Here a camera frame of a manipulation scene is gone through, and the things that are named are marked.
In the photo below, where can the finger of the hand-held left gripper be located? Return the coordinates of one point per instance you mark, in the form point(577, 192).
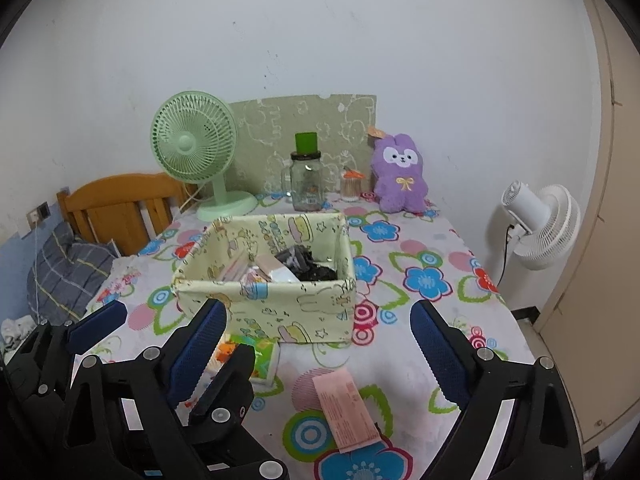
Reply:
point(100, 319)
point(230, 385)

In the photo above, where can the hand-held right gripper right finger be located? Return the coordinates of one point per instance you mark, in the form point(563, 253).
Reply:
point(440, 355)

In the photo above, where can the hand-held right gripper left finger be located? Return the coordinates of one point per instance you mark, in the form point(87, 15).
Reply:
point(200, 350)

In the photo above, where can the green orange snack packet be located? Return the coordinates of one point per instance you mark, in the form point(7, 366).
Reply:
point(262, 360)

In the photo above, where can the pink packets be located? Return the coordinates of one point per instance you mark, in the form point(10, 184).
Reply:
point(245, 267)

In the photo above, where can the printed fabric storage box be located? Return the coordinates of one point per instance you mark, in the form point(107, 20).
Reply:
point(300, 310)

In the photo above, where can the pink packet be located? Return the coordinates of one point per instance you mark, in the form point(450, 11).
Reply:
point(345, 410)

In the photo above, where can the black cloth bundle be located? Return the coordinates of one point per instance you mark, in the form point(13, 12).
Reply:
point(312, 269)

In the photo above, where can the floral tablecloth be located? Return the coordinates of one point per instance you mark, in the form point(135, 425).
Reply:
point(425, 320)

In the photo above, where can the grey plaid pillow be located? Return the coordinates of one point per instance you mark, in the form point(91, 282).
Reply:
point(65, 270)

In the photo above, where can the white crumpled cloth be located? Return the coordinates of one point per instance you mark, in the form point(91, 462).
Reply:
point(15, 330)

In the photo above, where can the wooden bed headboard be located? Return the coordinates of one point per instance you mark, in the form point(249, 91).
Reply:
point(115, 210)

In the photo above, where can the white standing fan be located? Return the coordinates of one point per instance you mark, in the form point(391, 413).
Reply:
point(545, 225)

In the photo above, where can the purple plush bunny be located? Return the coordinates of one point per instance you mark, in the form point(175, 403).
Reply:
point(400, 180)

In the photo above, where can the cotton swab container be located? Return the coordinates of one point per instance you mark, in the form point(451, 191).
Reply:
point(351, 189)

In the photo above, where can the glass jar mug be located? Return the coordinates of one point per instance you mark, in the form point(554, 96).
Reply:
point(306, 185)

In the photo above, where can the green desk fan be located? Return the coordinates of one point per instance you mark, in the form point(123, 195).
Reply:
point(192, 142)

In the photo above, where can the beige wardrobe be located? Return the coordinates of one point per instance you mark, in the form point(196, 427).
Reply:
point(600, 210)

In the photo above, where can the green plastic cup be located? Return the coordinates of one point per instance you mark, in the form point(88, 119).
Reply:
point(306, 142)

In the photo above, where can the green patterned cardboard panel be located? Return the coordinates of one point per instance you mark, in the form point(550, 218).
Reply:
point(280, 120)

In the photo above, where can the wall socket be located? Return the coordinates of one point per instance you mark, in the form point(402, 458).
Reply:
point(37, 213)

